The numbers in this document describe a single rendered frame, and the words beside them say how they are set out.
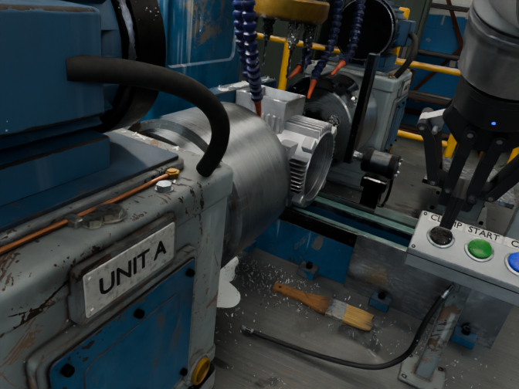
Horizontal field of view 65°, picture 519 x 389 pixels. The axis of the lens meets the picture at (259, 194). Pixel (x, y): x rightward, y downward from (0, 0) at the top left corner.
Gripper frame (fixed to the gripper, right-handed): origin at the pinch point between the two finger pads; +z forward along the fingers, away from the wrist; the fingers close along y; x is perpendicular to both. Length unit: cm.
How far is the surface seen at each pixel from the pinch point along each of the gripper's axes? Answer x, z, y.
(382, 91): -61, 39, 24
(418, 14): -291, 158, 56
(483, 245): -0.3, 7.5, -5.4
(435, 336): 8.4, 23.1, -4.3
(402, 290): -2.3, 35.1, 2.1
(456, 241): -0.1, 8.2, -2.1
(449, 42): -440, 283, 38
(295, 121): -21.0, 16.1, 32.2
